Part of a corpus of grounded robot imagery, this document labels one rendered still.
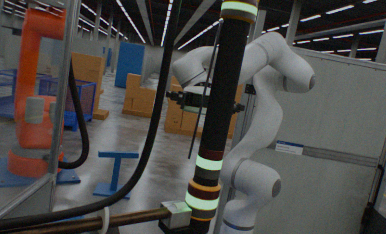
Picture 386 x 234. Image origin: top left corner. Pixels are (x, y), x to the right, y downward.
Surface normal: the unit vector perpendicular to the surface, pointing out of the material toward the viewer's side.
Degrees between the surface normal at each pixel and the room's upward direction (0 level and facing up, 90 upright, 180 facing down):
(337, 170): 90
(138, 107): 90
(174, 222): 90
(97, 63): 90
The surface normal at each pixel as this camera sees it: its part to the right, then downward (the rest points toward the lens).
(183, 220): 0.58, 0.22
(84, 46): 0.12, 0.17
